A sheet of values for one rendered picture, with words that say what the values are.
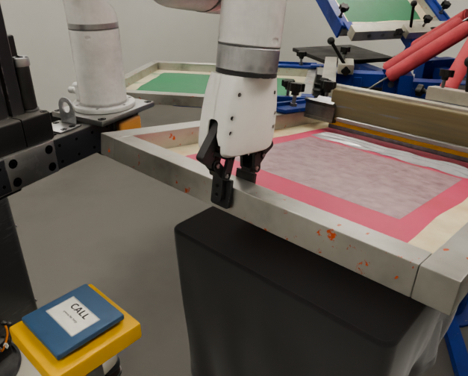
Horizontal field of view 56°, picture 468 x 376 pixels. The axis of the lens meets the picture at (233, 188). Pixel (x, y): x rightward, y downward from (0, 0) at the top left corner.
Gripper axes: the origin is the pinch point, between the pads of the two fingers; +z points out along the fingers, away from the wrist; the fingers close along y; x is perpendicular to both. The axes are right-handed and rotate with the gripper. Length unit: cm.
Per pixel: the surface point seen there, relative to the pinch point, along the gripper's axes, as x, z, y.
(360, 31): -59, -22, -145
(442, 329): 22, 34, -45
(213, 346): -11.7, 41.7, -13.2
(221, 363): -9.7, 45.1, -13.7
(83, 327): -8.8, 19.1, 17.3
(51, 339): -9.9, 19.7, 21.1
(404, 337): 22.6, 17.8, -13.4
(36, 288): -148, 109, -37
